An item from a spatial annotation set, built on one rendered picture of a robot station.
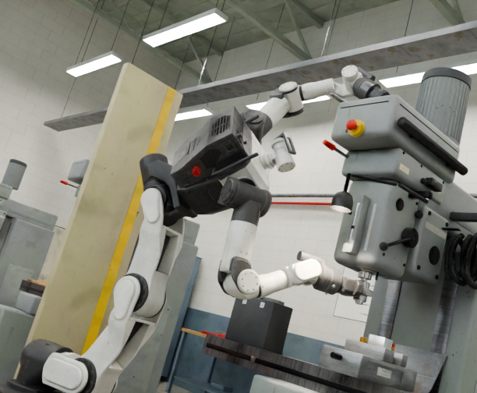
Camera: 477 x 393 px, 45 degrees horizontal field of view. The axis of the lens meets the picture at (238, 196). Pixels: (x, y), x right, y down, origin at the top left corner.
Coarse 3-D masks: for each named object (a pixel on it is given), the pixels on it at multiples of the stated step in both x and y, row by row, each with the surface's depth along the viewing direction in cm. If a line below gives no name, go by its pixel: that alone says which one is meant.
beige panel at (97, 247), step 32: (128, 64) 339; (128, 96) 339; (160, 96) 353; (128, 128) 339; (160, 128) 353; (96, 160) 326; (128, 160) 339; (96, 192) 326; (128, 192) 339; (96, 224) 326; (128, 224) 339; (64, 256) 314; (96, 256) 326; (128, 256) 339; (64, 288) 314; (96, 288) 326; (64, 320) 314; (96, 320) 326
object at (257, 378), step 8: (256, 376) 193; (264, 376) 195; (256, 384) 191; (264, 384) 189; (272, 384) 187; (280, 384) 184; (288, 384) 185; (256, 392) 190; (264, 392) 188; (272, 392) 185; (280, 392) 183; (288, 392) 181; (296, 392) 179; (304, 392) 177; (312, 392) 179
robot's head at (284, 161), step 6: (276, 144) 207; (282, 144) 207; (276, 150) 207; (282, 150) 205; (270, 156) 208; (276, 156) 205; (282, 156) 204; (288, 156) 204; (270, 162) 207; (276, 162) 205; (282, 162) 203; (288, 162) 202; (294, 162) 204; (282, 168) 205; (288, 168) 206
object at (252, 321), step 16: (240, 304) 240; (256, 304) 234; (272, 304) 228; (240, 320) 237; (256, 320) 231; (272, 320) 227; (288, 320) 234; (240, 336) 234; (256, 336) 228; (272, 336) 228
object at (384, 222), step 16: (352, 192) 212; (368, 192) 207; (384, 192) 202; (400, 192) 203; (352, 208) 210; (368, 208) 204; (384, 208) 200; (400, 208) 202; (416, 208) 210; (368, 224) 202; (384, 224) 198; (400, 224) 203; (368, 240) 199; (384, 240) 197; (336, 256) 207; (352, 256) 202; (368, 256) 197; (384, 256) 197; (400, 256) 203; (384, 272) 201; (400, 272) 203
